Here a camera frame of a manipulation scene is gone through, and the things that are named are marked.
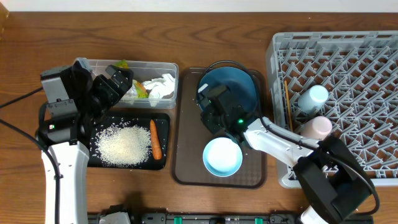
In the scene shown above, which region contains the dark blue plate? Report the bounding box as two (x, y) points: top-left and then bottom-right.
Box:
(199, 67), (258, 112)

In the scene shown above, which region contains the yellow green snack wrapper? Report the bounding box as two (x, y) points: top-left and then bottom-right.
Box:
(114, 60), (149, 101)

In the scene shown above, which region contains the light blue rice bowl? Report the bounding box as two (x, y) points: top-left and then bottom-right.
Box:
(203, 137), (243, 177)

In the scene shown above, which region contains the white napkin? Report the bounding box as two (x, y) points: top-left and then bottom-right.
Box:
(142, 73), (175, 107)

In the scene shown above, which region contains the orange carrot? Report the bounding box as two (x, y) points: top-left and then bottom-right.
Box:
(150, 120), (163, 160)

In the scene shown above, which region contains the wooden chopstick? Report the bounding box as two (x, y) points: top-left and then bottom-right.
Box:
(284, 80), (294, 131)

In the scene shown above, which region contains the light blue cup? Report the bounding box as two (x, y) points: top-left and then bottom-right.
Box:
(298, 85), (329, 114)

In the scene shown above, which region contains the pink cup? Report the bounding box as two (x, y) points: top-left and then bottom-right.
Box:
(300, 116), (332, 140)

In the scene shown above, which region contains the grey dishwasher rack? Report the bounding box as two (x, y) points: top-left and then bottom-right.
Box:
(266, 31), (397, 187)

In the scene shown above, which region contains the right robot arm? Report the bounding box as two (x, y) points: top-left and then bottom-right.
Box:
(195, 82), (377, 223)

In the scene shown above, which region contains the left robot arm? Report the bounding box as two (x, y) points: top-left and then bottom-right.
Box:
(36, 58), (134, 223)

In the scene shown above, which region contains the brown serving tray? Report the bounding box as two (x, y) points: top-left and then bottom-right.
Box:
(171, 67), (267, 189)

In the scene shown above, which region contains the clear plastic bin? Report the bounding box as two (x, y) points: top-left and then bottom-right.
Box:
(83, 58), (180, 110)

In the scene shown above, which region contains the white rice pile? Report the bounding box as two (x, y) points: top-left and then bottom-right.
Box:
(91, 123), (151, 167)

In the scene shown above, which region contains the black plastic tray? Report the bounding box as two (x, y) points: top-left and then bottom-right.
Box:
(88, 111), (170, 170)

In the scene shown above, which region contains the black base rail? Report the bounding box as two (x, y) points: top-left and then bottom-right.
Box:
(88, 205), (299, 224)

